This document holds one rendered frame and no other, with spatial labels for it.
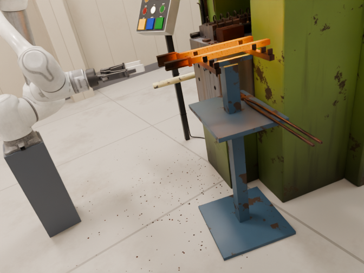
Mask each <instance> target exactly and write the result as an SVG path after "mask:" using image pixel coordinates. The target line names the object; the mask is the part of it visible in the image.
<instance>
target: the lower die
mask: <svg viewBox="0 0 364 273"><path fill-rule="evenodd" d="M248 18H249V22H251V14H248ZM246 22H247V16H246V15H245V17H244V15H243V16H241V23H242V24H243V23H246ZM233 24H239V16H238V18H237V17H234V18H233ZM230 25H232V19H231V20H229V19H226V26H230ZM222 27H225V24H224V20H223V22H222V21H218V28H222ZM216 29H217V23H215V24H214V22H213V23H209V24H208V27H207V26H206V25H205V24H202V25H200V26H199V32H200V37H202V38H209V39H211V40H213V41H216V40H217V37H216V36H214V34H213V31H214V30H216ZM251 31H252V30H251V28H247V29H244V33H248V32H251ZM205 36H206V37H205Z"/></svg>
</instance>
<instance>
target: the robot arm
mask: <svg viewBox="0 0 364 273"><path fill-rule="evenodd" d="M27 6H28V0H0V10H1V11H2V13H1V11H0V36H1V37H2V38H3V39H4V40H5V41H6V42H7V43H8V44H9V46H11V47H12V49H13V50H14V52H15V53H16V55H17V58H18V59H17V64H18V66H19V67H20V69H21V71H22V73H23V76H24V79H25V84H24V86H23V97H21V98H17V97H16V96H14V95H11V94H3V95H0V137H1V138H2V140H3V144H4V146H5V152H4V154H5V155H10V154H12V153H14V152H17V151H19V150H21V151H24V150H26V148H27V147H30V146H32V145H35V144H39V143H41V139H39V138H38V136H37V134H38V132H37V131H33V129H32V126H33V125H34V124H35V123H36V122H38V121H41V120H43V119H46V118H48V117H50V116H51V115H53V114H55V113H56V112H58V111H59V110H60V109H61V108H62V107H63V105H64V103H65V98H68V97H70V96H72V95H74V94H77V93H81V92H85V91H88V90H89V87H90V88H93V87H97V86H99V81H103V82H107V81H111V80H116V79H121V78H124V77H129V75H132V74H136V73H140V72H144V71H145V68H144V64H141V61H140V60H139V61H135V62H130V63H126V64H125V63H124V62H123V63H122V64H119V65H115V66H112V67H108V68H103V69H100V71H99V72H95V69H94V68H90V69H86V70H85V71H84V70H83V69H78V70H73V71H69V72H64V71H63V70H62V68H61V67H60V65H59V64H58V62H57V61H56V60H55V59H54V57H53V56H52V55H51V54H50V53H49V52H47V51H46V50H44V49H43V48H42V47H40V46H36V44H35V40H34V36H33V32H32V29H31V26H30V22H29V19H28V15H27V11H26V8H27Z"/></svg>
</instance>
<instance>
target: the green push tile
mask: <svg viewBox="0 0 364 273"><path fill-rule="evenodd" d="M163 22H164V17H161V18H157V20H156V23H155V29H162V28H163Z"/></svg>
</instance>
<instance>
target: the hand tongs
mask: <svg viewBox="0 0 364 273"><path fill-rule="evenodd" d="M240 99H241V100H242V101H245V102H246V103H247V104H248V105H249V106H250V107H252V108H253V109H255V110H256V111H258V112H260V113H261V114H263V115H264V116H266V117H267V118H268V119H270V120H272V121H273V122H275V123H276V124H278V125H279V126H281V127H283V128H284V129H286V130H287V131H288V132H290V133H292V134H293V135H295V136H296V137H298V138H299V139H301V140H303V141H304V142H306V143H307V144H308V145H310V146H311V147H314V146H315V144H314V143H312V142H311V141H309V140H308V139H306V138H304V137H303V136H301V135H299V134H298V133H296V132H295V131H293V130H292V129H290V128H289V127H287V126H285V125H284V124H282V123H281V122H279V121H277V120H276V119H274V118H273V117H271V116H269V115H268V114H267V113H265V112H263V111H262V110H260V109H258V108H257V107H255V106H254V105H252V104H251V103H250V102H252V103H254V104H256V105H257V106H259V107H261V108H262V109H264V110H265V111H267V112H269V113H270V114H272V115H273V116H275V117H277V118H279V119H280V120H282V121H283V122H285V123H286V124H288V125H290V126H291V127H293V128H294V129H296V130H298V131H300V132H301V133H303V134H304V135H306V136H308V137H310V138H311V139H313V140H314V141H316V142H318V143H319V144H323V141H321V140H320V139H318V138H316V137H315V136H313V135H311V134H310V133H308V132H306V131H304V130H303V129H301V128H299V127H298V126H296V125H294V124H293V123H291V122H290V121H288V120H286V119H285V118H283V117H281V116H279V115H278V114H276V113H274V112H273V111H271V110H269V109H267V108H266V107H264V106H262V105H261V104H259V103H258V102H256V101H253V100H250V99H248V98H247V96H246V95H245V94H243V93H242V92H240Z"/></svg>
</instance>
